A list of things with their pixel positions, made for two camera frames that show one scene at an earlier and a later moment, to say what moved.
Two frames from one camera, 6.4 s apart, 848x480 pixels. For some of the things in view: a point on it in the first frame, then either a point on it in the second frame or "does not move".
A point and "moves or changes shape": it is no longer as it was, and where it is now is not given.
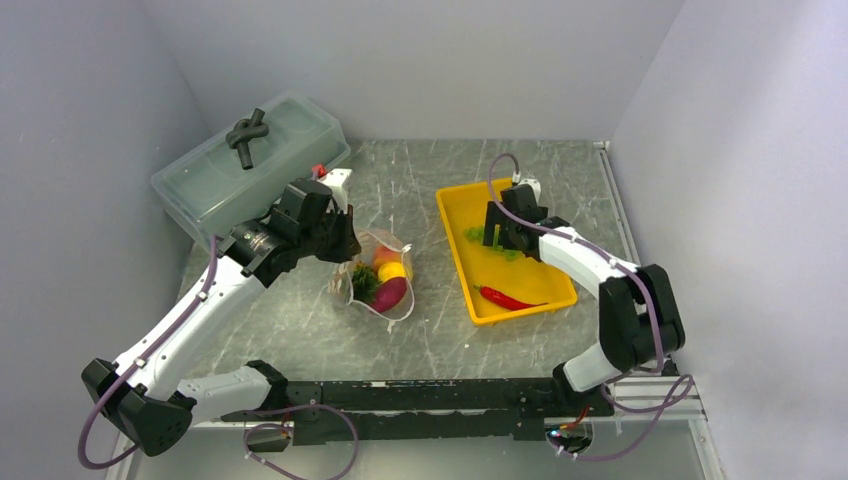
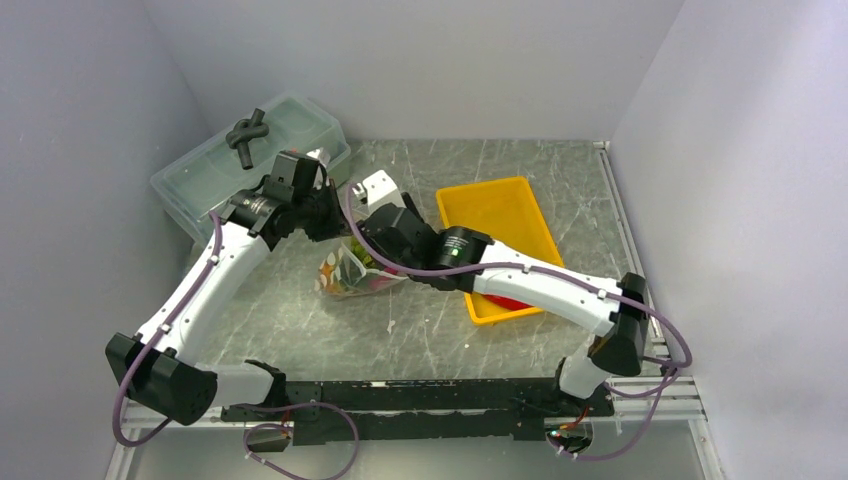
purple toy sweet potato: (389, 293) moves or changes shape
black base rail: (431, 411) does not move
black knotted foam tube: (243, 131) does not move
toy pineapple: (364, 280) -> (330, 275)
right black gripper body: (496, 215) -> (373, 245)
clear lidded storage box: (212, 193) does not move
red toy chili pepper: (503, 300) does not move
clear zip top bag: (379, 278) moves or changes shape
